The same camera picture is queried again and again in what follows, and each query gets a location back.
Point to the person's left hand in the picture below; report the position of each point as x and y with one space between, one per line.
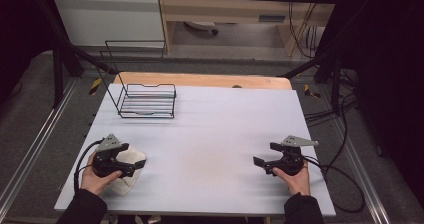
91 180

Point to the yellow black tape strip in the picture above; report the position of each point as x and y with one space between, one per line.
310 91
95 86

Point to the office chair base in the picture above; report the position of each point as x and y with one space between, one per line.
203 25

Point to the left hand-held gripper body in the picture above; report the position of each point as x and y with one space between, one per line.
106 162

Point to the person's right hand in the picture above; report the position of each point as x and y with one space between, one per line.
298 183

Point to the black curtain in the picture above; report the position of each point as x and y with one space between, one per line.
20 34
393 84

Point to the aluminium rail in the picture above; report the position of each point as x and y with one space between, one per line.
363 177
36 140

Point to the white cloth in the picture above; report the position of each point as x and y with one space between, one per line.
128 184

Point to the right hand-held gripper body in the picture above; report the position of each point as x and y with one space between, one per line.
291 162

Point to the wooden desk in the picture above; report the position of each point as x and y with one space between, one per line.
233 12

